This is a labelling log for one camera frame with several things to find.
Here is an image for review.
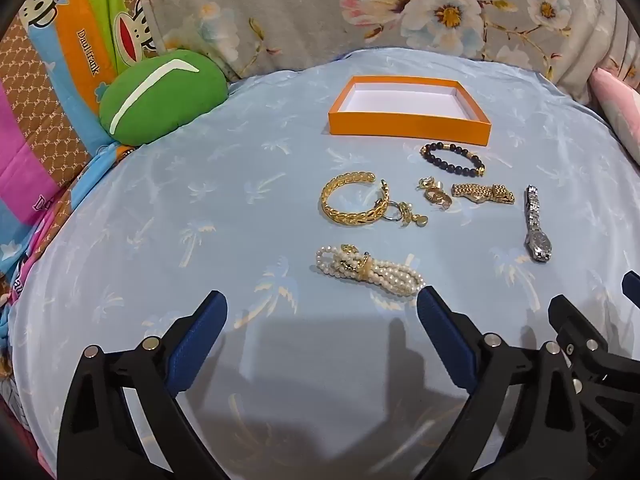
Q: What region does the green cushion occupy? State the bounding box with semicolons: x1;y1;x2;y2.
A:
98;49;229;147

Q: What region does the pink pillow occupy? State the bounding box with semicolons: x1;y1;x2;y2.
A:
590;67;640;166

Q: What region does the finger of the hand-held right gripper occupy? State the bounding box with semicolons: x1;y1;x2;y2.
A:
622;270;640;309
548;295;640;411

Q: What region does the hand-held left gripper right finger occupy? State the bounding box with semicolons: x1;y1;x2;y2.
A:
417;285;601;480

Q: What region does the pearl bracelet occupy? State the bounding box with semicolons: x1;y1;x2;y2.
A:
315;243;426;297

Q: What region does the gold link bracelet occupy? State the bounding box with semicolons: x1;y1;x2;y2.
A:
451;182;516;206

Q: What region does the gold woven bangle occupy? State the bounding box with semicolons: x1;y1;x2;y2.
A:
320;172;391;225

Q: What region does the orange cardboard box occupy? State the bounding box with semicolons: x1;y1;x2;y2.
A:
327;76;492;147

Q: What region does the black bead bracelet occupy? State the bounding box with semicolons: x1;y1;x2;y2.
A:
419;141;486;177

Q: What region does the ring with gold charms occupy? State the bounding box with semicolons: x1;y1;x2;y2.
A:
382;201;429;229

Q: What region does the light blue palm-print sheet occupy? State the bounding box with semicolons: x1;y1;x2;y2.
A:
10;45;640;480

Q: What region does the floral grey pillow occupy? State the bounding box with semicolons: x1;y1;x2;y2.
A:
112;0;640;106

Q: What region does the silver watch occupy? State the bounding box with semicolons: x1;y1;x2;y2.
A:
523;185;553;263

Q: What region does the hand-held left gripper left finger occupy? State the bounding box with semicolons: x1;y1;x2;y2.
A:
57;290;229;480

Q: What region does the cartoon printed blanket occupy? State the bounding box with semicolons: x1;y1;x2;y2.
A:
0;0;163;480

